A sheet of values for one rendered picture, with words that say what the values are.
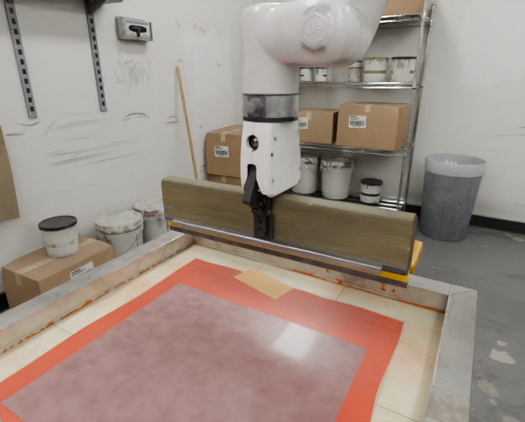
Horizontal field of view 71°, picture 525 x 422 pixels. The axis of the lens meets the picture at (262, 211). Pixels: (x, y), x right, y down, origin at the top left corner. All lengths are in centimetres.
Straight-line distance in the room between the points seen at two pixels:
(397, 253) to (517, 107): 325
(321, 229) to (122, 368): 31
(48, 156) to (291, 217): 223
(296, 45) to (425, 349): 43
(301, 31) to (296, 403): 41
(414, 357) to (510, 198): 332
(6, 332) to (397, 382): 52
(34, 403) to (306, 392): 31
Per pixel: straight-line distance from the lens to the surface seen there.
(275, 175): 49
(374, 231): 48
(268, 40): 47
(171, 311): 63
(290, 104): 49
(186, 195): 62
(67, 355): 59
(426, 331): 62
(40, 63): 262
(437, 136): 373
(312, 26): 44
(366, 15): 54
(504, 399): 206
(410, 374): 54
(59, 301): 65
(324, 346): 55
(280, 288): 66
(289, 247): 52
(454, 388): 49
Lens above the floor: 131
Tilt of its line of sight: 20 degrees down
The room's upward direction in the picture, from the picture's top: straight up
